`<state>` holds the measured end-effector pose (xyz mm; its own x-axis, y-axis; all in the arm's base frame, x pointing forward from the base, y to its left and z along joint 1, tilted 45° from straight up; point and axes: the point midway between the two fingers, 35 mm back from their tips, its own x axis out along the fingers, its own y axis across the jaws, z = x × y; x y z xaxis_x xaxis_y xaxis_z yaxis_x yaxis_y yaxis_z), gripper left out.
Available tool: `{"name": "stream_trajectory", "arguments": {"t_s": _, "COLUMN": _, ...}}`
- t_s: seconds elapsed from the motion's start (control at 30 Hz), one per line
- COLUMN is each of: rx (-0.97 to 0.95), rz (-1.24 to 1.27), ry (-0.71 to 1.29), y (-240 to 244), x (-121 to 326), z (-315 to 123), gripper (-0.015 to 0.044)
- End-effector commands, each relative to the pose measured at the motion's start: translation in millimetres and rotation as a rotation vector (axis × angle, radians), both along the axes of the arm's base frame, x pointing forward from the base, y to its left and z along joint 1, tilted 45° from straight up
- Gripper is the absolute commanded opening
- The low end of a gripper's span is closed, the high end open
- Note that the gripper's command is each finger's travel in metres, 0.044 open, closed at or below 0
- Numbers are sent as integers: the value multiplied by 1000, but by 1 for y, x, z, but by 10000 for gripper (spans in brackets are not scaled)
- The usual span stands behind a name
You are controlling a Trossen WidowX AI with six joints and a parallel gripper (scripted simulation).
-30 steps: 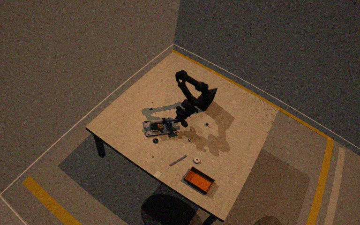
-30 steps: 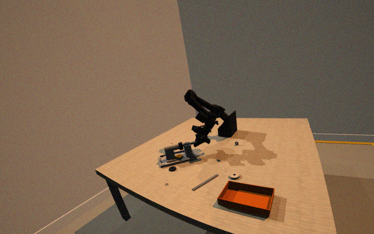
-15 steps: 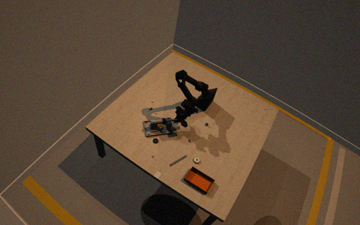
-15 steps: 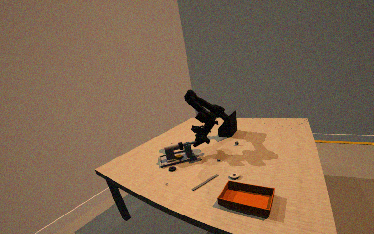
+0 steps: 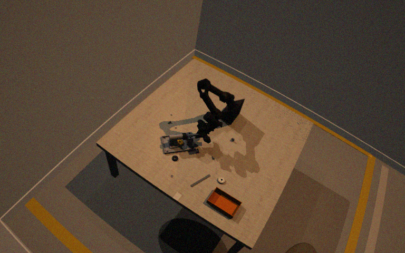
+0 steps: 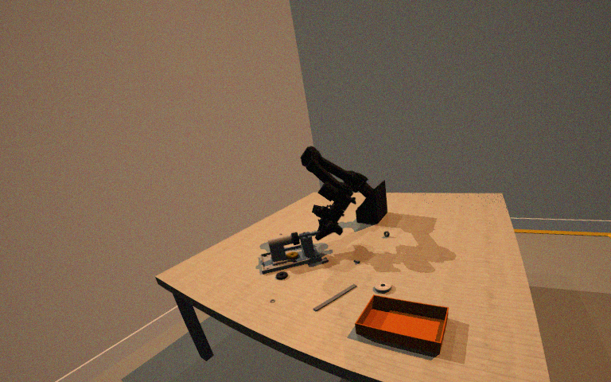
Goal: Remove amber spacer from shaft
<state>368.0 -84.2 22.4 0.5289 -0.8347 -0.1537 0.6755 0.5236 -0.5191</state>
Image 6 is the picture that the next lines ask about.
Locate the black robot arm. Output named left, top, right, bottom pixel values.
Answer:
left=301, top=146, right=373, bottom=220

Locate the black rubber washer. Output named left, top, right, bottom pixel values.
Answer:
left=275, top=271, right=288, bottom=280

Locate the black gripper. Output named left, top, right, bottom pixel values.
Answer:
left=315, top=204, right=345, bottom=240

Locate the orange open rectangular tray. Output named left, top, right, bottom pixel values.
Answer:
left=355, top=295, right=449, bottom=354

